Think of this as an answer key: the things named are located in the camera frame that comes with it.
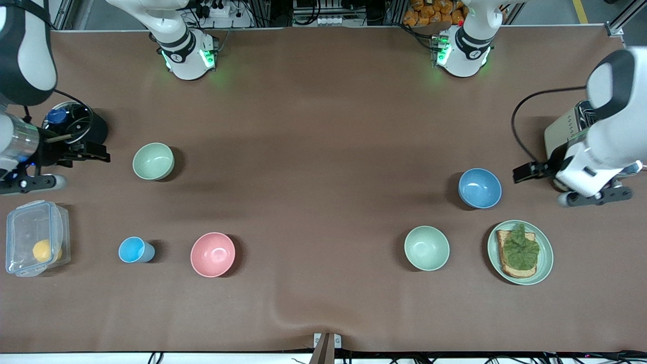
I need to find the blue bowl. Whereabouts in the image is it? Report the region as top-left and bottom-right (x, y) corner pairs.
(458, 168), (503, 209)

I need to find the pale green bowl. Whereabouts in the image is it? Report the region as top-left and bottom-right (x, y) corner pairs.
(404, 225), (450, 271)
(132, 142), (175, 181)

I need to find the pink bowl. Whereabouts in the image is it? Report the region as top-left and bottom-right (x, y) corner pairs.
(190, 232), (236, 278)

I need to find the beige chrome toaster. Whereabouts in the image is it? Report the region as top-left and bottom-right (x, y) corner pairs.
(544, 100), (645, 193)

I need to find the glass lid blue knob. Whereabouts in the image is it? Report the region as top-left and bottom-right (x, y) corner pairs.
(42, 101), (95, 145)

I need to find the toast slice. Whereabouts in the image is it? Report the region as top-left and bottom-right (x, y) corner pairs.
(496, 230), (537, 279)

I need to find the green lettuce leaf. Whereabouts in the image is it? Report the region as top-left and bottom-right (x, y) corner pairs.
(501, 223), (540, 270)

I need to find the clear plastic lidded container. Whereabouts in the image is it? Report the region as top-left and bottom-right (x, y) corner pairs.
(5, 200), (71, 278)

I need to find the pale green plate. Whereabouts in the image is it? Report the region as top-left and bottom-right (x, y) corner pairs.
(487, 220), (554, 286)

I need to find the yellow lemon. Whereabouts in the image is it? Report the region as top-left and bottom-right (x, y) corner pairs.
(32, 239), (63, 263)

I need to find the blue cup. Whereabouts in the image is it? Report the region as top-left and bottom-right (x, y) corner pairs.
(118, 237), (156, 264)

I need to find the orange snack bag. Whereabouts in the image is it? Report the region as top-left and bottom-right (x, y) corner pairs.
(403, 0), (466, 27)

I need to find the white power strip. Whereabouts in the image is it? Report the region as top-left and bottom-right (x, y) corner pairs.
(202, 0), (254, 29)
(292, 14), (345, 27)

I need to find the brown table cloth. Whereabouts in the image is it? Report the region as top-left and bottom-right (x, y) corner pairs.
(0, 25), (647, 353)

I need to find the black pot blue handle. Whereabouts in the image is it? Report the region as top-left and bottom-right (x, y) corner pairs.
(42, 101), (109, 148)

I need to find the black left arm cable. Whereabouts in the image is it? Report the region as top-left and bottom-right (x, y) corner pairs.
(511, 85), (589, 163)

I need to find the aluminium frame profile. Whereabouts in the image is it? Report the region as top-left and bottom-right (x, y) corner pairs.
(50, 0), (82, 31)
(606, 6), (647, 37)

